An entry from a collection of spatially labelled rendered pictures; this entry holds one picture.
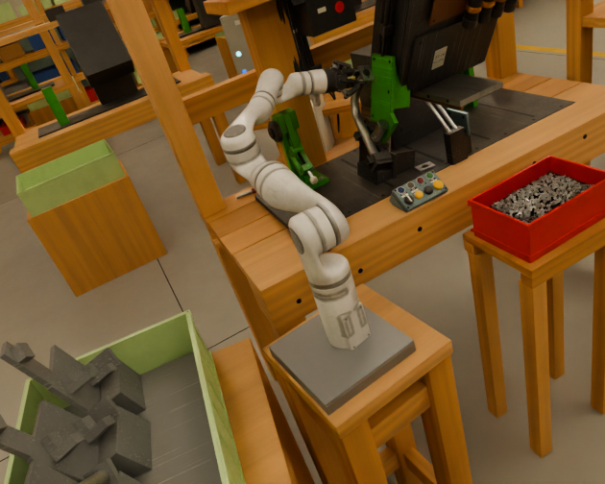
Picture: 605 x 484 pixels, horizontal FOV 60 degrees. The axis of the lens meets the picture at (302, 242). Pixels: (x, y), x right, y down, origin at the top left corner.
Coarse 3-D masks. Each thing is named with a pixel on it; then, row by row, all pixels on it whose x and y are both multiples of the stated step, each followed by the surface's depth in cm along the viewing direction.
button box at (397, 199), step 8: (424, 176) 155; (416, 184) 154; (424, 184) 154; (432, 184) 154; (392, 192) 153; (408, 192) 152; (424, 192) 152; (432, 192) 153; (440, 192) 153; (392, 200) 156; (400, 200) 151; (416, 200) 151; (424, 200) 151; (400, 208) 153; (408, 208) 150
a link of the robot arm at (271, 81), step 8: (264, 72) 152; (272, 72) 151; (280, 72) 154; (264, 80) 150; (272, 80) 150; (280, 80) 151; (256, 88) 149; (264, 88) 148; (272, 88) 149; (280, 88) 154; (272, 96) 148
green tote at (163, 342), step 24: (144, 336) 128; (168, 336) 130; (192, 336) 120; (144, 360) 131; (168, 360) 133; (216, 384) 124; (24, 408) 116; (216, 408) 106; (216, 432) 95; (216, 456) 90; (24, 480) 104; (240, 480) 100
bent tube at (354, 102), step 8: (360, 72) 165; (368, 72) 167; (368, 80) 165; (360, 88) 171; (352, 96) 174; (352, 104) 175; (352, 112) 176; (360, 112) 176; (360, 120) 174; (360, 128) 173; (368, 136) 172; (368, 144) 171; (376, 152) 170
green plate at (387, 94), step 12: (372, 60) 165; (384, 60) 158; (372, 72) 166; (384, 72) 160; (396, 72) 158; (372, 84) 167; (384, 84) 161; (396, 84) 160; (372, 96) 169; (384, 96) 162; (396, 96) 162; (408, 96) 164; (372, 108) 170; (384, 108) 164; (396, 108) 163
